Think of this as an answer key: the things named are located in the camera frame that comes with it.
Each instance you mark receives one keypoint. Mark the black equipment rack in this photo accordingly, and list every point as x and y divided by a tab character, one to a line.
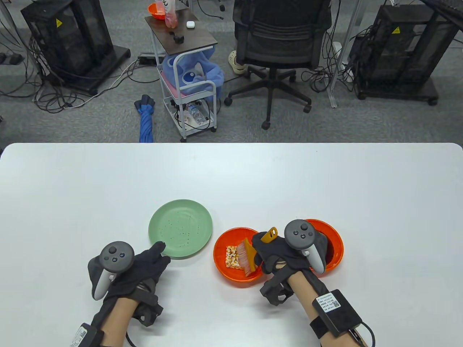
398	54
72	43

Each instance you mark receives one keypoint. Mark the blue plush toy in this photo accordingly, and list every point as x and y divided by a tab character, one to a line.
213	74

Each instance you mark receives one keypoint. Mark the green speckled plate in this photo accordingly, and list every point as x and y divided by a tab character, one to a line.
181	224

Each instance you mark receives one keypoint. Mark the black mesh office chair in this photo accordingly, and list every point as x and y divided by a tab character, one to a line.
278	36

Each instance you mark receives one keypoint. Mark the white desk leg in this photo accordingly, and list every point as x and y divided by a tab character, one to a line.
334	83

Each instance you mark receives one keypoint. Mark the puffed rice cake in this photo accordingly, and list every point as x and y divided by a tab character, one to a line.
231	257

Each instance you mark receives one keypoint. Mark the grey white handheld controller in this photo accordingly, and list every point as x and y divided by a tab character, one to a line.
300	233
115	256

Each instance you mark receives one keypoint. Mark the small orange bowl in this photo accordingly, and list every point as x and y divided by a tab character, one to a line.
155	11

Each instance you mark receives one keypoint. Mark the clear plastic water bottle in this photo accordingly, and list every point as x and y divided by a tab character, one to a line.
195	114

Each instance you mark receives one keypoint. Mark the white rolling cart wooden top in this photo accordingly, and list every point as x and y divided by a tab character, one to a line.
188	38

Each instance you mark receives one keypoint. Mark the person's right hand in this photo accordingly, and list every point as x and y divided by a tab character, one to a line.
273	253

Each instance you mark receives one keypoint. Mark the person's left hand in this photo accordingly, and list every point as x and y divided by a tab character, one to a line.
144	269

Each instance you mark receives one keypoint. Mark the wooden brush with pink bristles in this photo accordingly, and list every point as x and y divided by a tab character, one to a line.
249	253

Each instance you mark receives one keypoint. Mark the black wrist sensor box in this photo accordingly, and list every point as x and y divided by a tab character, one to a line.
336	311
88	338

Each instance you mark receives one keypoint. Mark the orange sauce bowl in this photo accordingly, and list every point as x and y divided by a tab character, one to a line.
334	245

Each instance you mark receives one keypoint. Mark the dark soy sauce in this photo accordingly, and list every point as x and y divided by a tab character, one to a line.
329	249

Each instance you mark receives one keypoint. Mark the person's right forearm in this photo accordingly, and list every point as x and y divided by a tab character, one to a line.
304	292

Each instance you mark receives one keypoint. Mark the person's left forearm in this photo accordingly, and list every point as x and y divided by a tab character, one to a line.
115	325

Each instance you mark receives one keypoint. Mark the blue folded umbrella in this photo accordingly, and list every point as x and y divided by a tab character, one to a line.
146	124

